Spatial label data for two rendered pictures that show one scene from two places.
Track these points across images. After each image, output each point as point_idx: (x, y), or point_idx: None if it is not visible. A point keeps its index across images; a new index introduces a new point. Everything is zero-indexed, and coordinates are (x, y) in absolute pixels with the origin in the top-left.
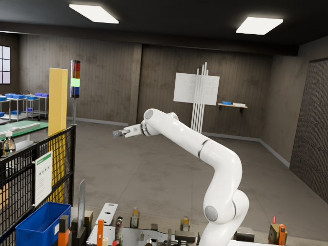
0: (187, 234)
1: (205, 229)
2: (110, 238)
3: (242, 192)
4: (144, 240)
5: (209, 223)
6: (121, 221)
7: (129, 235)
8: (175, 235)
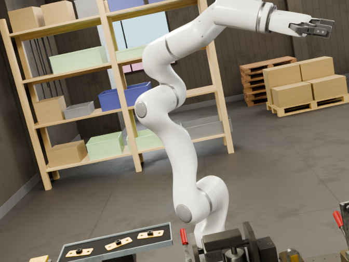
0: (216, 234)
1: (186, 130)
2: None
3: (140, 95)
4: None
5: (180, 126)
6: (340, 202)
7: None
8: (238, 228)
